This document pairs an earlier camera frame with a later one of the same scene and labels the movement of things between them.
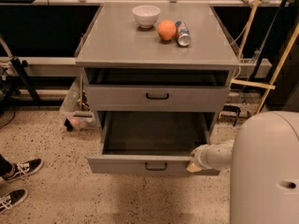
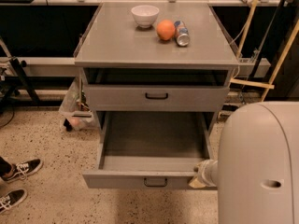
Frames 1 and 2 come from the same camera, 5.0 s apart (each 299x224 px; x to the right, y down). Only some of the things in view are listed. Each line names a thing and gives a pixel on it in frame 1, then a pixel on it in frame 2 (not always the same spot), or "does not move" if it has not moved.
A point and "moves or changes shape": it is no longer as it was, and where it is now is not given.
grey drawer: [149, 143] moves or changes shape
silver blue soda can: [182, 34] does not move
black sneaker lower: [12, 199] does not move
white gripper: [200, 158] to [206, 173]
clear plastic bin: [75, 109] does not move
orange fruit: [166, 30] does not move
